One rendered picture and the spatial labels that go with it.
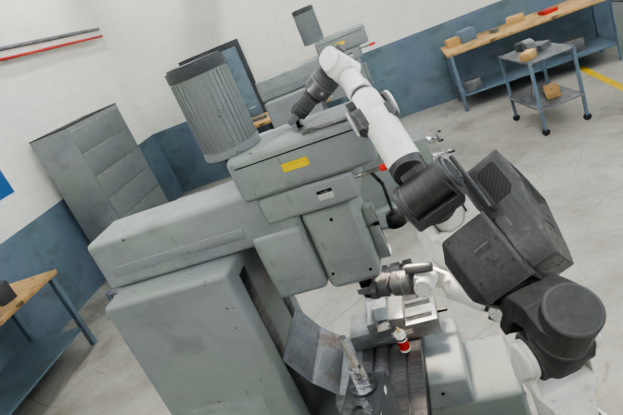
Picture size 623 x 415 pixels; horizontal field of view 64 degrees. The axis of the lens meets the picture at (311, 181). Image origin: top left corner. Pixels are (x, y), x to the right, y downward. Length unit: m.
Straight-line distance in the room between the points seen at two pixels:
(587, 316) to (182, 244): 1.27
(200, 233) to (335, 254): 0.47
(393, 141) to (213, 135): 0.63
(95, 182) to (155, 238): 4.75
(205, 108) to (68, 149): 5.03
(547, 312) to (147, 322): 1.33
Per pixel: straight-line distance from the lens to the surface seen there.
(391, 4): 8.08
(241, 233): 1.72
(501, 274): 1.24
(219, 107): 1.61
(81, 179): 6.64
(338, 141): 1.51
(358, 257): 1.71
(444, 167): 1.18
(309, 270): 1.74
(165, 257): 1.87
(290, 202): 1.62
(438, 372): 2.00
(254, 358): 1.87
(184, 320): 1.85
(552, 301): 1.10
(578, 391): 1.40
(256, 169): 1.58
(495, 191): 1.29
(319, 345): 2.15
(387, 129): 1.26
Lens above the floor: 2.24
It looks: 19 degrees down
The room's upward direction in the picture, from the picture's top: 23 degrees counter-clockwise
